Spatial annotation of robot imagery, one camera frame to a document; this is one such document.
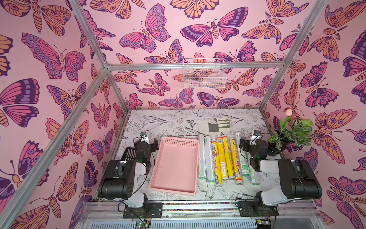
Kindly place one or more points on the aluminium front rail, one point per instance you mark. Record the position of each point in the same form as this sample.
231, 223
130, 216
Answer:
198, 209

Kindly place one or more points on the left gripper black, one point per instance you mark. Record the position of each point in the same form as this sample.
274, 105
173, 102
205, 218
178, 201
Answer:
153, 144

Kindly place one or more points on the potted green plant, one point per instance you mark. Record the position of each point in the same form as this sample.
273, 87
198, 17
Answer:
295, 133

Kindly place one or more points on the pink perforated plastic basket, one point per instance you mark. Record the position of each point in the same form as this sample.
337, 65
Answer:
176, 167

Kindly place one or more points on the yellow plastic wrap roll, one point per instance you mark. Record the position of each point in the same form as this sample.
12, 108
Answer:
216, 164
221, 152
229, 163
236, 163

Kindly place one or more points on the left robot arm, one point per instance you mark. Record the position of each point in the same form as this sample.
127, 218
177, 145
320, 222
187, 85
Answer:
120, 179

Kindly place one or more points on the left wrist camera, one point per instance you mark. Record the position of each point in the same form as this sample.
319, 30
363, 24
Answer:
144, 137

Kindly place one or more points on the white green plastic wrap roll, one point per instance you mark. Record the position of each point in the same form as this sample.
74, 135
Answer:
244, 167
209, 159

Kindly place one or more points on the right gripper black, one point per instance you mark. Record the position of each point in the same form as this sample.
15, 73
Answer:
246, 146

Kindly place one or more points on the white wire wall basket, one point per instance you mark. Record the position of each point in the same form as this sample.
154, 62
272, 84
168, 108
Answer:
204, 75

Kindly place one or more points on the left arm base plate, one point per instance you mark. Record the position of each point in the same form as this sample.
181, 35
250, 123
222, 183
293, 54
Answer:
150, 210

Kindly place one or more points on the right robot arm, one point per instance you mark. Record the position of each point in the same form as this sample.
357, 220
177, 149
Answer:
297, 181

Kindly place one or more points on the white red-label wrap roll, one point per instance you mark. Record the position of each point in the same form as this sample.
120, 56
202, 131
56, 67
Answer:
253, 175

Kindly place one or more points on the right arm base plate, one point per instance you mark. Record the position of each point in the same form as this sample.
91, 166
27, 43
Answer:
250, 209

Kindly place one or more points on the folded beige green cloth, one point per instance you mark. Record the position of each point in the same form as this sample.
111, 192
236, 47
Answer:
214, 126

